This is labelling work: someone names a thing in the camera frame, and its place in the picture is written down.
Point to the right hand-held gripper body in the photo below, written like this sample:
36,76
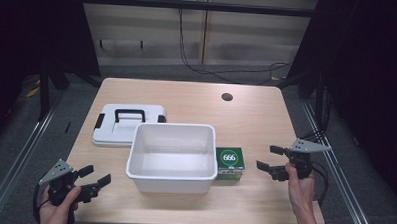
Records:
301,160

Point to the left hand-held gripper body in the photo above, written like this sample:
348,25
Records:
61,182

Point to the person's left hand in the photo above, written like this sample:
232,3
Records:
57,213

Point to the person's right hand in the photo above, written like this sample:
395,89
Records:
299,192

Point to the green and white carton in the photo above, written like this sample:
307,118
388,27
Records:
229,161

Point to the small black stick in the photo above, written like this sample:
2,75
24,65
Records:
67,126

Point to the white plastic storage box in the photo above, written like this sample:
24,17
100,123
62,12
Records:
173,157

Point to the yellow floor tape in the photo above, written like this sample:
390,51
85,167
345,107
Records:
32,92

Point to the black curtain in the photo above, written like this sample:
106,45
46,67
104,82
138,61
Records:
32,36
368,64

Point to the black horizontal metal bar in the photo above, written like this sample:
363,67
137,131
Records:
196,6

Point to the metal floor rail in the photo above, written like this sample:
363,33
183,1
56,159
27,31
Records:
344,183
14,165

